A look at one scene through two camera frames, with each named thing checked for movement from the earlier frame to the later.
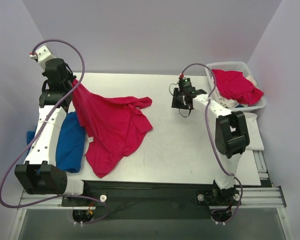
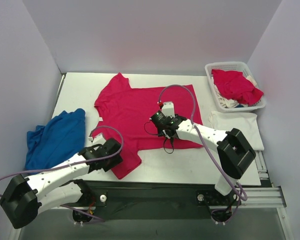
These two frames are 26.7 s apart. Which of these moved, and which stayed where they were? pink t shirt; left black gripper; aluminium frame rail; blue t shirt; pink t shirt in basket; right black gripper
Moved: left black gripper; right black gripper; pink t shirt
Stayed: aluminium frame rail; blue t shirt; pink t shirt in basket
